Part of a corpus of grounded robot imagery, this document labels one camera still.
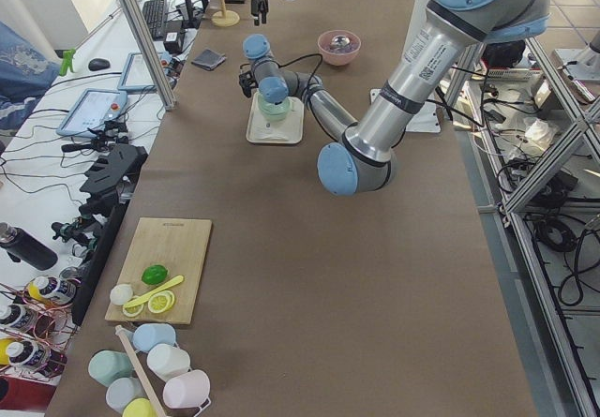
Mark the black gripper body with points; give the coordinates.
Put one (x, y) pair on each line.
(246, 85)

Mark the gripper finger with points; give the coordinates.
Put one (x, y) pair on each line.
(264, 9)

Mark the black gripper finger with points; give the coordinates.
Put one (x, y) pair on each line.
(256, 11)

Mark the green bowl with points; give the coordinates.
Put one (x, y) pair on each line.
(284, 106)
(273, 117)

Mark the wooden cup tree stand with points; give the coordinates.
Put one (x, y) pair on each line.
(219, 15)

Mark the grey folded cloth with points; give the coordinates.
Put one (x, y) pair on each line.
(209, 60)

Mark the cream rabbit serving tray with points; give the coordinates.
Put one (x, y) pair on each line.
(288, 131)

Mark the pink bowl with ice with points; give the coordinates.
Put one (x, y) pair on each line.
(338, 59)

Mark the black keyboard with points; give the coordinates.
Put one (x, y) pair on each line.
(155, 16)

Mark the teach pendant tablet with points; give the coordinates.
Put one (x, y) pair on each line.
(135, 77)
(93, 108)

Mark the black computer mouse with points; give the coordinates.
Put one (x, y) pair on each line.
(98, 64)

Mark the bamboo cutting board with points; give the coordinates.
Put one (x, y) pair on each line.
(167, 253)

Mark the green lime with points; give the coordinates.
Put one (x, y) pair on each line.
(154, 274)

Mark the white garlic bulb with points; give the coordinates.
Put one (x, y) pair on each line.
(121, 294)

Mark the blue plastic cup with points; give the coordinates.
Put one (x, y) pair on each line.
(148, 335)

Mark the black water bottle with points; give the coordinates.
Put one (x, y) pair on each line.
(22, 246)

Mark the wooden cup rack rod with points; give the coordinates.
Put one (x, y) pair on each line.
(122, 334)

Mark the white plastic cup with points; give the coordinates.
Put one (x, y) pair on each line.
(167, 361)

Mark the pink plastic cup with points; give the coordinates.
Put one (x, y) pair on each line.
(188, 390)

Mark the green plastic cup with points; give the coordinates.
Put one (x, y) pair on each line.
(106, 366)

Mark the grey plastic cup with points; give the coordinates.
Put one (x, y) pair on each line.
(123, 391)

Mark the yellow plastic cup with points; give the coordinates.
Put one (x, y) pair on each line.
(139, 407)

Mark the aluminium frame post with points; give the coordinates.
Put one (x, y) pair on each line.
(145, 43)

